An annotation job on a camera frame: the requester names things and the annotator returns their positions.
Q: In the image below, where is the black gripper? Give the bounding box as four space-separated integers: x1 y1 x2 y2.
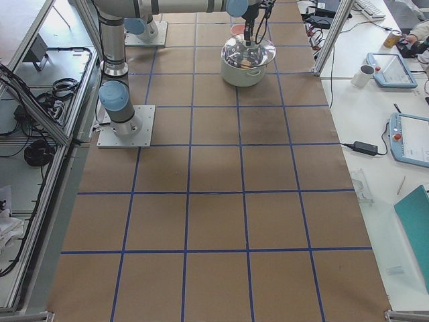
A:
241 0 275 46

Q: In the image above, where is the glass pot lid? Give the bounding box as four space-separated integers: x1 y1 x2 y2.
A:
221 34 276 69

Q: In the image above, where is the brown egg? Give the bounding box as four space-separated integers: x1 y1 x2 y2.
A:
241 60 251 67

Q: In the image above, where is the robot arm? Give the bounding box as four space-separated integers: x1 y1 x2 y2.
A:
94 0 275 137
124 18 158 41

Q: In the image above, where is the pale green cooking pot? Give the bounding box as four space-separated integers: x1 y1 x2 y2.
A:
219 43 269 88

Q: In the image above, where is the pink bowl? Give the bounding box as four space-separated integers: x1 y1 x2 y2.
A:
230 23 245 36

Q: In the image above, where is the white mug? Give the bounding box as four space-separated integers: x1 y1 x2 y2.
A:
351 64 375 88

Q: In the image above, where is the yellow can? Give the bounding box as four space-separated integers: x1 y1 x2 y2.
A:
383 30 402 48

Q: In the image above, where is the far teach pendant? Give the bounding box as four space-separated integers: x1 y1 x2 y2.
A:
366 53 418 89

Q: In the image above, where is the teach pendant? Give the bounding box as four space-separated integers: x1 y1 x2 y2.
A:
366 53 418 89
388 113 428 168

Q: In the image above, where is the black power adapter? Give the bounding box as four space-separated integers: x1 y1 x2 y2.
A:
341 141 385 156

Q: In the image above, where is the clear plastic holder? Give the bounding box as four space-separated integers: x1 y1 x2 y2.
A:
350 169 374 205

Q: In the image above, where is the near teach pendant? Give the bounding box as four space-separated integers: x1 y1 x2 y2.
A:
388 113 428 168

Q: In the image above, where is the teal folder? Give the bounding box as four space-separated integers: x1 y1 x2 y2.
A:
394 184 428 288

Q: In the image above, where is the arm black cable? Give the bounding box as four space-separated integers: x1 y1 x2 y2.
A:
253 6 273 44

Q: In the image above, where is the aluminium frame post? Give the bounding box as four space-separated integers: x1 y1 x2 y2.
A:
313 0 355 76

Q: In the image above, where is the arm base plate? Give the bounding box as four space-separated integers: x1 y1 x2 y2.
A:
97 105 156 148
125 21 168 47

